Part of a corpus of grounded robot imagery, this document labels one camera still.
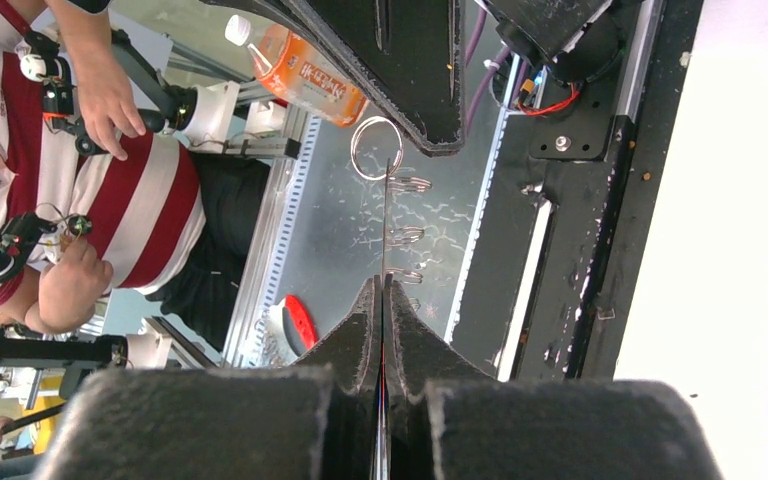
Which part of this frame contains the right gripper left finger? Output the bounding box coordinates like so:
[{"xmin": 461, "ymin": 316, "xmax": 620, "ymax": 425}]
[{"xmin": 34, "ymin": 277, "xmax": 381, "ymax": 479}]

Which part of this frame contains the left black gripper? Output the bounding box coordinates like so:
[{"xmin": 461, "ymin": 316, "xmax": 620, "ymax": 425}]
[{"xmin": 216, "ymin": 0, "xmax": 642, "ymax": 157}]

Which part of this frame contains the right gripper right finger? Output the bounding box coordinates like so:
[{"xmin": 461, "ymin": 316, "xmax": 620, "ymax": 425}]
[{"xmin": 383, "ymin": 277, "xmax": 721, "ymax": 479}]

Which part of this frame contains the silver split keyring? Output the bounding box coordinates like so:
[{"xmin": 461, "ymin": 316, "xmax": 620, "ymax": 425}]
[{"xmin": 349, "ymin": 115, "xmax": 405, "ymax": 182}]

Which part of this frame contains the orange drink bottle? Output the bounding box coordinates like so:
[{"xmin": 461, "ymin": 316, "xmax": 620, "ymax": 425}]
[{"xmin": 225, "ymin": 14, "xmax": 368, "ymax": 127}]

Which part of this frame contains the red handled tool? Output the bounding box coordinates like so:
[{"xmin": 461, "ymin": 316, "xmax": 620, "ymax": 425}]
[{"xmin": 267, "ymin": 295, "xmax": 319, "ymax": 364}]

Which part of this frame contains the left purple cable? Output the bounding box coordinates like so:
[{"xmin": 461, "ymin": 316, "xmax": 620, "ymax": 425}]
[{"xmin": 463, "ymin": 6, "xmax": 531, "ymax": 130}]

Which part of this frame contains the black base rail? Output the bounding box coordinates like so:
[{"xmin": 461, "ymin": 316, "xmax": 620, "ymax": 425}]
[{"xmin": 445, "ymin": 1, "xmax": 702, "ymax": 381}]

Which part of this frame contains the left black teleoperation handle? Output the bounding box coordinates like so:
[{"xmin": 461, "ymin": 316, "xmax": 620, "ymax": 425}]
[{"xmin": 16, "ymin": 29, "xmax": 243, "ymax": 160}]

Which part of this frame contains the black teleoperation handle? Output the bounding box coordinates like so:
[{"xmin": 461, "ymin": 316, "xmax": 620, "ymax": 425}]
[
  {"xmin": 0, "ymin": 212, "xmax": 93, "ymax": 284},
  {"xmin": 16, "ymin": 29, "xmax": 243, "ymax": 160}
]

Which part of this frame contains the right black teleoperation handle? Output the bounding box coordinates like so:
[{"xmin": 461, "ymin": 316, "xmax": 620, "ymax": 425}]
[{"xmin": 0, "ymin": 212, "xmax": 93, "ymax": 284}]

